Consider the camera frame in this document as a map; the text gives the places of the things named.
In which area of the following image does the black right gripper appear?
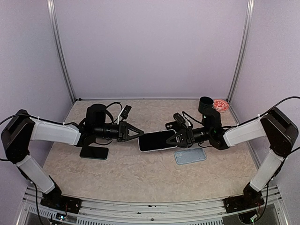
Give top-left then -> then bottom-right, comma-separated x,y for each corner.
166,126 -> 212,148

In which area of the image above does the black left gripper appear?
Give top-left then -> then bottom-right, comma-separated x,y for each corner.
94,120 -> 144,142

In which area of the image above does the green edged smartphone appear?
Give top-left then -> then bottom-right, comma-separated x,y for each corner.
79,146 -> 109,160

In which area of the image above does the black phone case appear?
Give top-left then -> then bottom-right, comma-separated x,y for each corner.
165,121 -> 177,130

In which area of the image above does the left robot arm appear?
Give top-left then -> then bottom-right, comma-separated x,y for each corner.
0,104 -> 144,209

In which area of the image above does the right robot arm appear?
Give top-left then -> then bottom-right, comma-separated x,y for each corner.
166,107 -> 299,208

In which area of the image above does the light blue phone case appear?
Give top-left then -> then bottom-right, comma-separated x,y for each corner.
174,147 -> 207,165

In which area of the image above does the dark green mug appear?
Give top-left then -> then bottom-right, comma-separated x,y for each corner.
198,96 -> 214,114

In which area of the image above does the red white patterned bowl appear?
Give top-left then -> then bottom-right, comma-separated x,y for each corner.
213,99 -> 229,113

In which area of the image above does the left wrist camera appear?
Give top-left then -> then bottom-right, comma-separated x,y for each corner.
115,105 -> 132,124

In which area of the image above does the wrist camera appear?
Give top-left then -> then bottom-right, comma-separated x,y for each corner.
115,105 -> 132,124
173,112 -> 192,128

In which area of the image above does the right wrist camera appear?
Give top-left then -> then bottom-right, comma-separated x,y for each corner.
173,112 -> 192,128

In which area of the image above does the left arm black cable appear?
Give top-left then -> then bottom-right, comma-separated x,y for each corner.
105,101 -> 122,125

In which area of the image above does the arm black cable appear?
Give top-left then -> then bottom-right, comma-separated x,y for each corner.
105,101 -> 122,125
234,96 -> 300,127

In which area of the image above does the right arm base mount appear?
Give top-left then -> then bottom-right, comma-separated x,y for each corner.
223,185 -> 264,213

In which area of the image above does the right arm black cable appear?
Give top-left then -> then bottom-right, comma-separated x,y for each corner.
234,96 -> 300,127

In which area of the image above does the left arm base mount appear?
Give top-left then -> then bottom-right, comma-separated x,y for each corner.
40,190 -> 82,214

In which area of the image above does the front aluminium rail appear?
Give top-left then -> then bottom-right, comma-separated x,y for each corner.
15,186 -> 290,225

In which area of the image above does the left aluminium frame post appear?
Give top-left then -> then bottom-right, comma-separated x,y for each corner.
47,0 -> 76,104

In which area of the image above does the aluminium frame post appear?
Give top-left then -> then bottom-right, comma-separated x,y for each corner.
47,0 -> 76,104
226,0 -> 255,104

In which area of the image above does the right aluminium frame post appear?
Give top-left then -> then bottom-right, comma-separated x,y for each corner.
226,0 -> 255,104

